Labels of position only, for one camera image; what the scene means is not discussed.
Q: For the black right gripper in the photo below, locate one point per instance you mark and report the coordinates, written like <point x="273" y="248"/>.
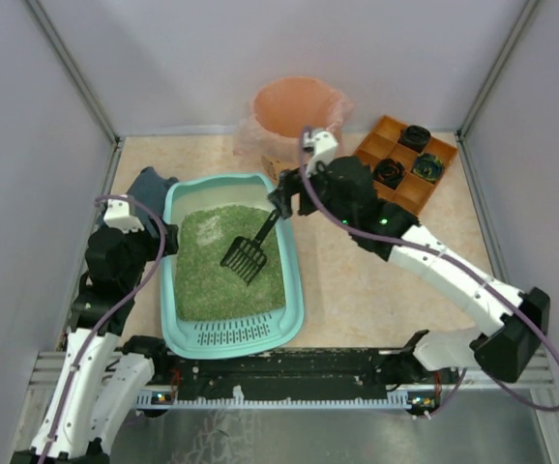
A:
<point x="289" y="191"/>

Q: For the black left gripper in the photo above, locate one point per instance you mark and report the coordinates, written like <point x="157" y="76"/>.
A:
<point x="161" y="237"/>

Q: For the black slotted litter scoop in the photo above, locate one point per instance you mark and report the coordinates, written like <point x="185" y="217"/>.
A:
<point x="245" y="257"/>

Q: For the teal plastic litter box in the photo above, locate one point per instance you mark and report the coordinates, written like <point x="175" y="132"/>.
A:
<point x="236" y="337"/>

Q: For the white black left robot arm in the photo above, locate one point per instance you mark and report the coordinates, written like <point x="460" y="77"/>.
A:
<point x="93" y="397"/>

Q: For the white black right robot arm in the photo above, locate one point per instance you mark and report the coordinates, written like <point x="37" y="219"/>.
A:
<point x="501" y="342"/>

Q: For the green cat litter pellets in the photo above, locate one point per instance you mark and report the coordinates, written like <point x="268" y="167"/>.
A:
<point x="207" y="291"/>

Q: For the folded dark grey cloth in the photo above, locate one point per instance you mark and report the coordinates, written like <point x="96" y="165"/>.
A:
<point x="150" y="189"/>

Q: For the orange bin with plastic liner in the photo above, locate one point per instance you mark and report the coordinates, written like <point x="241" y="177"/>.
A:
<point x="279" y="111"/>

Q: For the black orange rolled sock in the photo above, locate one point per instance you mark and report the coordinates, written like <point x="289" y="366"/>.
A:
<point x="389" y="173"/>

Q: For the orange wooden compartment tray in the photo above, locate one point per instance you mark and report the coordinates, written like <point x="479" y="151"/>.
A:
<point x="413" y="192"/>

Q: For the blue yellow rolled sock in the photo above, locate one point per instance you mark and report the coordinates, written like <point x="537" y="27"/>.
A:
<point x="428" y="167"/>

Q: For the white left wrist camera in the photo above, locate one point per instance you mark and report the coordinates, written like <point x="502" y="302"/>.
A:
<point x="119" y="213"/>

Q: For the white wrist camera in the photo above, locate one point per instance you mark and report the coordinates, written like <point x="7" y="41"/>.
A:
<point x="119" y="213"/>
<point x="318" y="146"/>

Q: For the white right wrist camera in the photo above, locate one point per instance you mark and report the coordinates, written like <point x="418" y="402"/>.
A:
<point x="318" y="146"/>

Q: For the aluminium frame rail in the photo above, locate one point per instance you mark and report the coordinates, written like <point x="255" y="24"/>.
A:
<point x="536" y="374"/>

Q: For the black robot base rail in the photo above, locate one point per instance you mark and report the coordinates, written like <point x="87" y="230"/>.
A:
<point x="307" y="372"/>

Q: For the white slotted cable duct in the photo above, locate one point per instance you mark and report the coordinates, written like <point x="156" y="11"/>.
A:
<point x="239" y="399"/>

